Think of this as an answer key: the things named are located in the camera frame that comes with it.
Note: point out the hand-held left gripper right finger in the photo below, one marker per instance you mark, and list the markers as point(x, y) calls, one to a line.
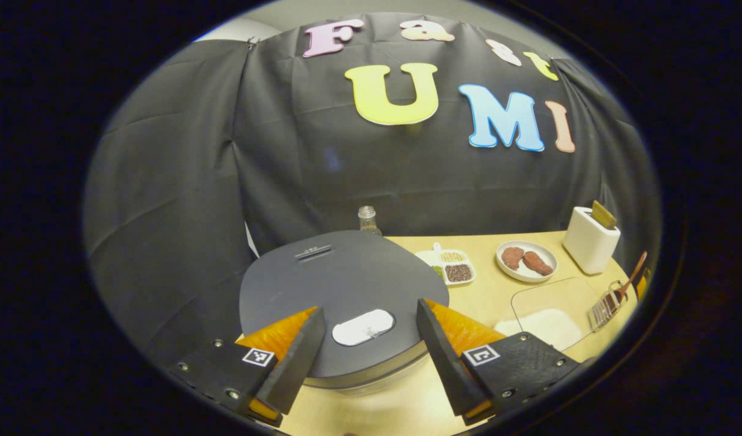
point(446, 369)

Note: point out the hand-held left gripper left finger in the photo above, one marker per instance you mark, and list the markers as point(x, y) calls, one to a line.
point(298, 363)

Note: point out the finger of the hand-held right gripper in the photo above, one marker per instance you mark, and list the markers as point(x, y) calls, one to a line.
point(644, 283)

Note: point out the brown wooden spoon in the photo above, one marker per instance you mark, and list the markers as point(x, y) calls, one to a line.
point(631, 278)

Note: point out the clear rice container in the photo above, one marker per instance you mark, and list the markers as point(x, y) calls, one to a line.
point(552, 297)

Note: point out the dark grey rice cooker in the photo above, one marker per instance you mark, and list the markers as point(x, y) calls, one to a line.
point(346, 278)

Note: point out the white toaster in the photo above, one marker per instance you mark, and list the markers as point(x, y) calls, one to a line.
point(589, 248)

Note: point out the brown toast slice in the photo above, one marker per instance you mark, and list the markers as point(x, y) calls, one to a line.
point(604, 215)

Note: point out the white divided grain dish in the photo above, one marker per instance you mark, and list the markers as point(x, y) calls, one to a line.
point(458, 272)

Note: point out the brown meat piece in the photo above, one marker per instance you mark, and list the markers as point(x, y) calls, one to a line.
point(512, 257)
point(537, 263)

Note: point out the white round plate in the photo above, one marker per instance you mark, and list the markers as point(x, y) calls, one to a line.
point(528, 277)

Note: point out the small clear bottle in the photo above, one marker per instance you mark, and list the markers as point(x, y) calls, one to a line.
point(369, 221)

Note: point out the black backdrop cloth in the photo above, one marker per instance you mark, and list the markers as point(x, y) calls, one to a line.
point(195, 181)

